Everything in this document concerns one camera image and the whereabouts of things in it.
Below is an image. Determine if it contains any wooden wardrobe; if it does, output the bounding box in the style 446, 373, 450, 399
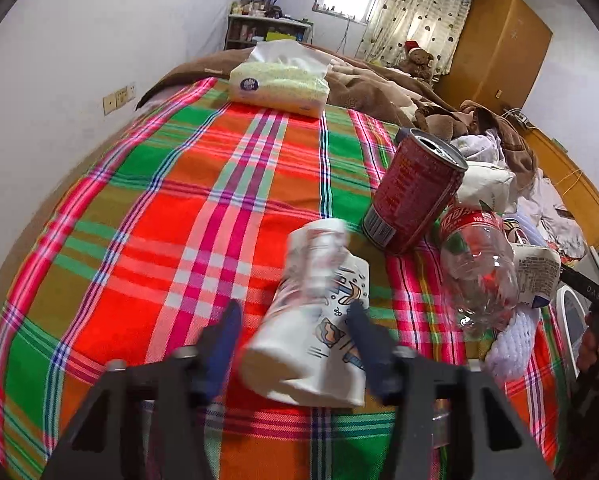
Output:
432, 0, 553, 108

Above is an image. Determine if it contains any patterned curtain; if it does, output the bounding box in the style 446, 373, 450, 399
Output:
355, 0, 475, 77

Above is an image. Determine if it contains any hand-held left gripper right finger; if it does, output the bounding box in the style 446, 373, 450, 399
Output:
347, 304, 555, 480

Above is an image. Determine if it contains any wooden headboard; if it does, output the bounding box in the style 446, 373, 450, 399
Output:
522, 127, 599, 251

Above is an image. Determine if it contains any shelf unit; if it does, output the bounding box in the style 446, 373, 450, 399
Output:
224, 12, 314, 52

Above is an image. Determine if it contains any red drink can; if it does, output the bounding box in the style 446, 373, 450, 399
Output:
362, 127, 469, 256

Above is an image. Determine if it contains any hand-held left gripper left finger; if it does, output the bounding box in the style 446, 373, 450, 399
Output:
42, 300, 242, 480

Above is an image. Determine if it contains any brown blanket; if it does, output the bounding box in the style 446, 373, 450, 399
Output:
135, 42, 537, 196

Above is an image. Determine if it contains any clear plastic bottle red label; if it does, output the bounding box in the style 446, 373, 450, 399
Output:
432, 200, 521, 341

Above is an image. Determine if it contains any beige wall socket panel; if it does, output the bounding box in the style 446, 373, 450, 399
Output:
102, 82, 136, 116

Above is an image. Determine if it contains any teddy bear with red hat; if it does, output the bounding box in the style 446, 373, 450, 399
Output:
397, 40, 436, 81

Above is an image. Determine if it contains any plaid cloth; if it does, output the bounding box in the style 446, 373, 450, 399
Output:
0, 76, 570, 480

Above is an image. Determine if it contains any soft tissue pack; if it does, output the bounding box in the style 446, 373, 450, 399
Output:
228, 40, 333, 120

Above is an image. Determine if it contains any white printed paper cup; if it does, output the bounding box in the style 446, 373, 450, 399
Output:
240, 218, 371, 408

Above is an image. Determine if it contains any white trash bin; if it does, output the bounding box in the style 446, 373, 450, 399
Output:
554, 284, 590, 378

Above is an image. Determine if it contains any white carton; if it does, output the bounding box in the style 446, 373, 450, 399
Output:
509, 242, 563, 311

